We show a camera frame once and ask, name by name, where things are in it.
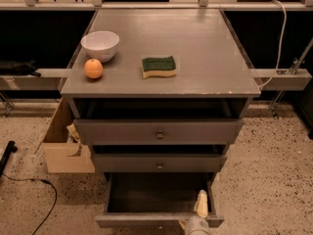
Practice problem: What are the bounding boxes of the grey drawer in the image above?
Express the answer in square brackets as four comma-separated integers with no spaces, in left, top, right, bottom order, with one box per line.
[95,172,224,228]
[72,98,245,146]
[93,145,227,172]

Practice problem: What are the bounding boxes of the black object on rail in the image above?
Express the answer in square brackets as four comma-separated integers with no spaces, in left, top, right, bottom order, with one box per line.
[0,61,41,77]

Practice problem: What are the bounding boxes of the grey middle drawer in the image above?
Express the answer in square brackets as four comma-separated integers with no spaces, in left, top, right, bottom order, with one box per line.
[93,145,227,172]

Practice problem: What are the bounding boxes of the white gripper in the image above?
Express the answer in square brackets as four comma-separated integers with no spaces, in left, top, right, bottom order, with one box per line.
[179,190,210,235]

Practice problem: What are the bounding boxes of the green yellow sponge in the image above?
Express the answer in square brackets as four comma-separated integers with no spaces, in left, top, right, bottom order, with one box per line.
[142,56,177,78]

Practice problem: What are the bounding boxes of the white bowl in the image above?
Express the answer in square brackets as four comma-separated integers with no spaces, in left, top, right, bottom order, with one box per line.
[80,30,119,62]

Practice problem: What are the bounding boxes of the grey drawer cabinet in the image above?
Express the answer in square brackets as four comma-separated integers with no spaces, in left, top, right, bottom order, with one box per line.
[60,8,262,181]

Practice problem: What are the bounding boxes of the black floor cable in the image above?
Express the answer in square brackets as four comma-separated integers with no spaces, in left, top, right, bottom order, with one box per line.
[0,172,59,235]

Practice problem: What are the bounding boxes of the orange fruit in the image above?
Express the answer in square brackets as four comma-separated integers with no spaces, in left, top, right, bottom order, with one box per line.
[84,59,104,79]

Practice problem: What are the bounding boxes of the white hanging cable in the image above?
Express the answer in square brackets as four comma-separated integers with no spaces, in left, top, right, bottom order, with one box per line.
[257,0,288,90]

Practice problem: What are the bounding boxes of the black bar on floor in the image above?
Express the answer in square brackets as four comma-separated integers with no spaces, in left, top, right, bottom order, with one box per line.
[0,140,18,177]

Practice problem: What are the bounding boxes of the cardboard box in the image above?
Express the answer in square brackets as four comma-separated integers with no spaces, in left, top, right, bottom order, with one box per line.
[40,99,95,173]

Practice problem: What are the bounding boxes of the grey top drawer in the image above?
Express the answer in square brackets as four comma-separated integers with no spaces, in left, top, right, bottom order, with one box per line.
[72,98,245,146]

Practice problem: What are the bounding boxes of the grey bottom drawer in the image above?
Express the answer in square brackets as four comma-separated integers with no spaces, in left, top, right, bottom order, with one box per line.
[95,172,224,228]

